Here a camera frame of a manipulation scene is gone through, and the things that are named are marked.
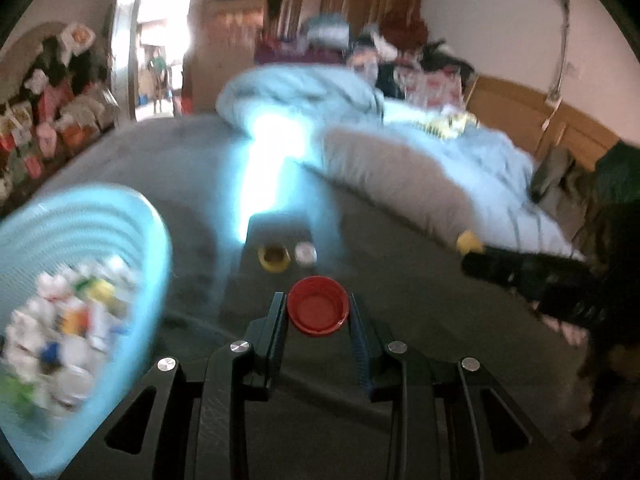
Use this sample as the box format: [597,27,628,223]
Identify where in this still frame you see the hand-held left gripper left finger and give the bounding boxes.
[60,291,288,480]

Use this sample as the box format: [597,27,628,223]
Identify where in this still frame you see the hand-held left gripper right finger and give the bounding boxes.
[348,292,576,480]

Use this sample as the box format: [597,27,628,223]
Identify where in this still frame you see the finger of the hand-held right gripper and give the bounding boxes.
[461,246,538,292]

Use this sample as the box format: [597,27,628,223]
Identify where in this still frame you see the small yellow cap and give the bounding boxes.
[456,230,485,256]

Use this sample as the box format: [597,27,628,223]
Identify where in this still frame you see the red plastic cap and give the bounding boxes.
[286,276,350,337]

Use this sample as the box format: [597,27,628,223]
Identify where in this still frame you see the teal plastic basket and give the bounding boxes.
[0,183,173,478]

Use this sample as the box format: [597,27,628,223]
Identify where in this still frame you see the heap of mixed colourful caps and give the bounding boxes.
[0,255,141,421]

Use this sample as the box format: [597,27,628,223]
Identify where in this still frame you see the person's right forearm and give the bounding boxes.
[570,142,640,441]

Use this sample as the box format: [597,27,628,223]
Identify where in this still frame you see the yellow-rimmed brown cap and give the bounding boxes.
[257,244,292,273]

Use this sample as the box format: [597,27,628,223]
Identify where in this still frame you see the small white cap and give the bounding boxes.
[294,241,318,267]

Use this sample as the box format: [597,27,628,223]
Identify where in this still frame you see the grey cloth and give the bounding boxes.
[530,145,591,211]

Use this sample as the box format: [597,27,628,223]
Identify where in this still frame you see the wooden headboard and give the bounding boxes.
[467,76,621,171]

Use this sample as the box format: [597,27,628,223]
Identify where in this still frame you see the light blue duvet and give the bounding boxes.
[216,65,586,261]

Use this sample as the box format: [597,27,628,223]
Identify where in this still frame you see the pile of clothes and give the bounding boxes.
[255,10,476,111]

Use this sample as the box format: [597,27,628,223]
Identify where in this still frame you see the cardboard boxes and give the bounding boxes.
[182,0,266,113]

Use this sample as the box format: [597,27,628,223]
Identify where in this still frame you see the clutter of bags and toys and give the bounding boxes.
[0,22,121,201]

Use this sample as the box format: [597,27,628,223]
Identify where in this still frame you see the open door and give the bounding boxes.
[112,0,143,123]

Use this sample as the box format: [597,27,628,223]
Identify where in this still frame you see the wicker chair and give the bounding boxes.
[0,21,66,91]

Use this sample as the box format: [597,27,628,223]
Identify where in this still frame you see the hanging wall cable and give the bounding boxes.
[547,0,573,106]

